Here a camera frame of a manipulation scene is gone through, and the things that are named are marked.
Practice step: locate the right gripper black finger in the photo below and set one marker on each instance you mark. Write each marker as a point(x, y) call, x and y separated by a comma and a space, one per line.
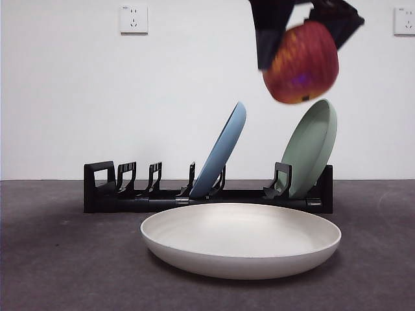
point(342, 22)
point(267, 26)

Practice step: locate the red yellow apple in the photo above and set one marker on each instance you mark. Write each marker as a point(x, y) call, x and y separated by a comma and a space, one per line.
point(301, 64)

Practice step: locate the pale cream yellow plate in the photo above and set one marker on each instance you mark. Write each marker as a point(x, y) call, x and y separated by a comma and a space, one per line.
point(240, 246)

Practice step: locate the green plate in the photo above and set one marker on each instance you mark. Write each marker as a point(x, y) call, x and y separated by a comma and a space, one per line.
point(308, 145)

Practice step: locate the blue plate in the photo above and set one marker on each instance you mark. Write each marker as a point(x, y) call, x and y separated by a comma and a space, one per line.
point(220, 152)

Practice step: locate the black plate rack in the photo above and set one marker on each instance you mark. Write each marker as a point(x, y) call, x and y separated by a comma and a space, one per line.
point(116, 205)

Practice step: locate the white wall socket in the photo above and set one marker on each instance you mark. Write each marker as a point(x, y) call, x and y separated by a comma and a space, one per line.
point(134, 19)
point(405, 21)

